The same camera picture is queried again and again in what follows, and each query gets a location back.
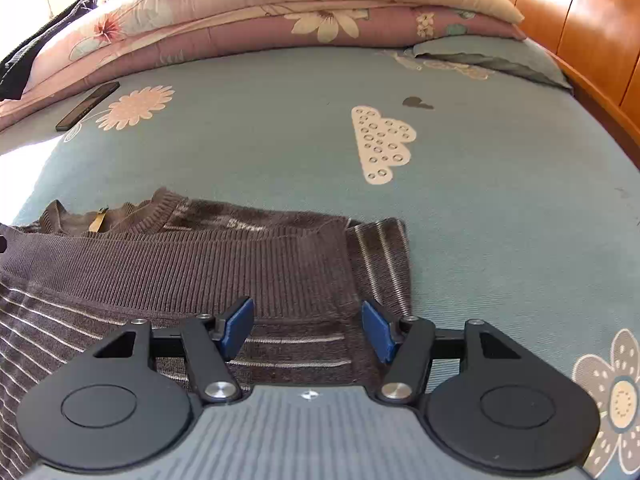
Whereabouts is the black smartphone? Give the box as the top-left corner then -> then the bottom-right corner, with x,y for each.
55,81 -> 121,132

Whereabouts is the pink floral folded quilt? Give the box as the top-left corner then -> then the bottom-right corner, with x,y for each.
0,0 -> 526,133

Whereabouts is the flat teal pillow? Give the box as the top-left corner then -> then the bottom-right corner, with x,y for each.
412,35 -> 573,90

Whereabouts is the black garment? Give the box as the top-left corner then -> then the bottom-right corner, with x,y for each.
0,0 -> 98,101

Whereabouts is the wooden headboard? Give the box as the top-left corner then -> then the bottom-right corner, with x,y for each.
472,0 -> 640,166

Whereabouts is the grey striped sweater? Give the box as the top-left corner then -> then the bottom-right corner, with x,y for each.
0,187 -> 413,480

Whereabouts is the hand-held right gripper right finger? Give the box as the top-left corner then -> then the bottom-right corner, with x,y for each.
361,300 -> 522,405

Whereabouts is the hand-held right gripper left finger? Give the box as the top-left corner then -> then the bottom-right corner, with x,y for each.
94,296 -> 255,403

